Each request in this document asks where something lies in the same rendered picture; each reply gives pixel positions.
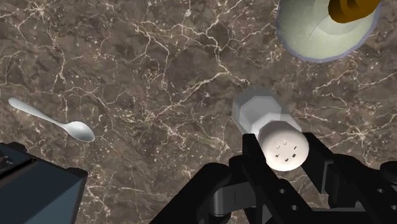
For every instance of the white salt shaker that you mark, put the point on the white salt shaker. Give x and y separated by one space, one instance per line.
279 145

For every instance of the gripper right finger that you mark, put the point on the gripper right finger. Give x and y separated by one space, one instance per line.
350 180

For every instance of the pale green bowl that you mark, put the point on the pale green bowl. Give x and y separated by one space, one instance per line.
310 28

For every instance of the dark blue-grey box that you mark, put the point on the dark blue-grey box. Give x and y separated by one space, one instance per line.
34 189

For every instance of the silver spoon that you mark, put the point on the silver spoon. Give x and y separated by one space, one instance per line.
77 131

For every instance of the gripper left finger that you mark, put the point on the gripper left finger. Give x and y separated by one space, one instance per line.
254 186

